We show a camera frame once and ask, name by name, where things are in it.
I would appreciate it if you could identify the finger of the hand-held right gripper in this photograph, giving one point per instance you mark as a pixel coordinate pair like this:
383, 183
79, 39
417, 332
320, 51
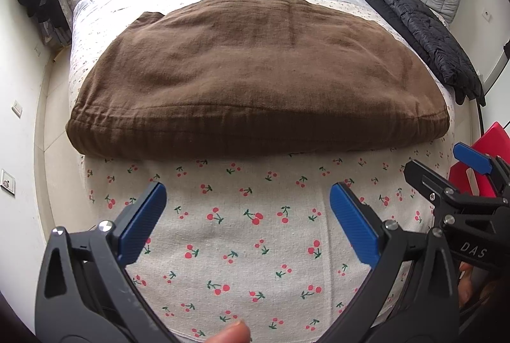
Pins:
472, 157
426, 177

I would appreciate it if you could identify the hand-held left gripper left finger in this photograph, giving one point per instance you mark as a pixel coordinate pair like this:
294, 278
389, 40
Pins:
143, 223

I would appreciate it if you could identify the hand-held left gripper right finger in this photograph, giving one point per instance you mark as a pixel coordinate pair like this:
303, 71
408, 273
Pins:
354, 223

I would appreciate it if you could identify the brown jacket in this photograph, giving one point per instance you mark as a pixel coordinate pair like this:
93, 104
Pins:
259, 80

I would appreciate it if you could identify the person's right hand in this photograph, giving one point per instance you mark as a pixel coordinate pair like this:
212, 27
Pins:
466, 287

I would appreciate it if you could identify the person's left hand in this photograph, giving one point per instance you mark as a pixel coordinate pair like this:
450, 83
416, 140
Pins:
231, 335

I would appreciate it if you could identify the red chair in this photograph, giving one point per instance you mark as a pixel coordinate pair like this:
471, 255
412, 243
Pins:
498, 137

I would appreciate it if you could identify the black thin stand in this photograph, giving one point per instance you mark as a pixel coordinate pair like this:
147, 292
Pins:
480, 120

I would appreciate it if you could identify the bed with cherry print sheet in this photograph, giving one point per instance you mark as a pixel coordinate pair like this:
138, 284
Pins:
255, 255

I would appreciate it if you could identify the black puffer jacket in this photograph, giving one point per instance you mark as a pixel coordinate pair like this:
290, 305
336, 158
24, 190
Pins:
430, 36

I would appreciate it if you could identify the white wall socket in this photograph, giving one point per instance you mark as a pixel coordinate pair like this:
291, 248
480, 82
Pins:
16, 108
37, 50
487, 14
7, 181

